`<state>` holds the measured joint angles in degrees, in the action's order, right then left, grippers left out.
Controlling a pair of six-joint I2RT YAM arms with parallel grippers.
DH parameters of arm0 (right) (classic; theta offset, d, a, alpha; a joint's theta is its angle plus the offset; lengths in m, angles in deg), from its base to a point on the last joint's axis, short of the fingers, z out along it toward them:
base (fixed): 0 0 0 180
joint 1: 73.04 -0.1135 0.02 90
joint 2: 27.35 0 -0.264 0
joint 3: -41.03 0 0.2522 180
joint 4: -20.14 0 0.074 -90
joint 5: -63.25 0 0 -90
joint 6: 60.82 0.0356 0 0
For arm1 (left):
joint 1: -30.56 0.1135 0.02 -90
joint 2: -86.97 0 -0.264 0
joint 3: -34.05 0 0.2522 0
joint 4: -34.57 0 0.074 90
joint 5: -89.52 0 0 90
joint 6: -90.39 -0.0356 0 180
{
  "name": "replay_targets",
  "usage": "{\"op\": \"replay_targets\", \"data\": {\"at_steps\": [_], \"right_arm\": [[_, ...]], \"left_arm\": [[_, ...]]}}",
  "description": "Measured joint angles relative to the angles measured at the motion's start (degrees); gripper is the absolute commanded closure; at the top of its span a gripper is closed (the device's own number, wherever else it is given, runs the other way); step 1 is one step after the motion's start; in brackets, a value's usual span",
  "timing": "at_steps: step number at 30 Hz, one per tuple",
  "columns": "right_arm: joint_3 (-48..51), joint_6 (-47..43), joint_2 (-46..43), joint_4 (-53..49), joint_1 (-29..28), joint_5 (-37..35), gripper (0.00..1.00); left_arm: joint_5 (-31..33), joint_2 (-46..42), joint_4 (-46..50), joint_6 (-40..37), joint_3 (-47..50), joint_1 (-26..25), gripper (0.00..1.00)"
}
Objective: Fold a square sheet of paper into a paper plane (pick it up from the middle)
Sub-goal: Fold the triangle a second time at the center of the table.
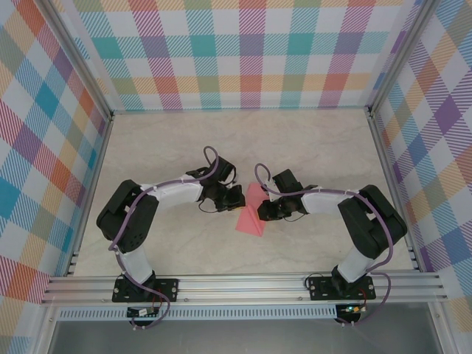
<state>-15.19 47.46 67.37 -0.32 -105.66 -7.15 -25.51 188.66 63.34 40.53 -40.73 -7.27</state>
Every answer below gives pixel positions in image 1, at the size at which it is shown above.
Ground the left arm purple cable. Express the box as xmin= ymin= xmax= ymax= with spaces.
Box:
xmin=108 ymin=145 xmax=222 ymax=331

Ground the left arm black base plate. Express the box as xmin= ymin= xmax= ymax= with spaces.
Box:
xmin=111 ymin=277 xmax=180 ymax=303

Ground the long aluminium base rail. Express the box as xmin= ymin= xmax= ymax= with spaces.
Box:
xmin=40 ymin=271 xmax=450 ymax=306

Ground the pink paper sheet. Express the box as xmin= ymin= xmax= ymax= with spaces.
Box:
xmin=235 ymin=183 xmax=267 ymax=237

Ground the left aluminium corner post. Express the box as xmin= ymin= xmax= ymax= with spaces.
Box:
xmin=43 ymin=0 xmax=114 ymax=122

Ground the left aluminium side rail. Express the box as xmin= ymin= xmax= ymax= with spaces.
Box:
xmin=65 ymin=114 xmax=115 ymax=277

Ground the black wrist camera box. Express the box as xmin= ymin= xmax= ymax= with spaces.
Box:
xmin=212 ymin=156 xmax=237 ymax=185
xmin=271 ymin=168 xmax=304 ymax=195

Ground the perforated metal cable tray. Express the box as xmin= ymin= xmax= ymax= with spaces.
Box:
xmin=58 ymin=308 xmax=339 ymax=321

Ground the aluminium side rail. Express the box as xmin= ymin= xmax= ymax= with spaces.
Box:
xmin=367 ymin=112 xmax=422 ymax=273
xmin=65 ymin=114 xmax=115 ymax=277

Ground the grey metal bench panel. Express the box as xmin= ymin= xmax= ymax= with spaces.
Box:
xmin=47 ymin=319 xmax=443 ymax=354

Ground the right aluminium corner post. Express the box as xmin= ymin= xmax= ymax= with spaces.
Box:
xmin=367 ymin=0 xmax=438 ymax=117

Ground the right aluminium side rail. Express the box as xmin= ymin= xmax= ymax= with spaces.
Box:
xmin=367 ymin=112 xmax=422 ymax=273

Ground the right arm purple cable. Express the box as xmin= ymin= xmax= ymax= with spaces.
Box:
xmin=254 ymin=163 xmax=392 ymax=327

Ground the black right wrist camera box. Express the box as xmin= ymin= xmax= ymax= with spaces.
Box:
xmin=271 ymin=168 xmax=304 ymax=195

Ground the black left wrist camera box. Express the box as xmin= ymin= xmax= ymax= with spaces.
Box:
xmin=212 ymin=156 xmax=237 ymax=185

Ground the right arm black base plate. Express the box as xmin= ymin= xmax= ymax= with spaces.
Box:
xmin=308 ymin=276 xmax=377 ymax=302

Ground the aluminium corner post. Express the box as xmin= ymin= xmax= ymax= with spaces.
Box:
xmin=367 ymin=0 xmax=438 ymax=117
xmin=43 ymin=0 xmax=114 ymax=122

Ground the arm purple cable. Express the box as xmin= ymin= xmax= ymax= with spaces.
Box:
xmin=108 ymin=145 xmax=222 ymax=331
xmin=254 ymin=163 xmax=392 ymax=327

